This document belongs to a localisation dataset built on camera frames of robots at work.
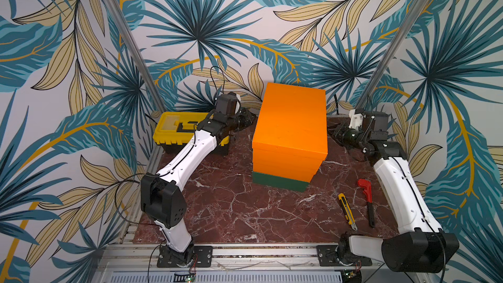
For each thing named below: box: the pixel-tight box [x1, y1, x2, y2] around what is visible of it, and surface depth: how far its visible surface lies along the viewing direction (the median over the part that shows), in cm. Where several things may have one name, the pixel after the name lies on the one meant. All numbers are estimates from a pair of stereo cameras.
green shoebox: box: [251, 171, 310, 193], surface depth 93 cm
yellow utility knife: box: [337, 193, 358, 232], surface depth 85 cm
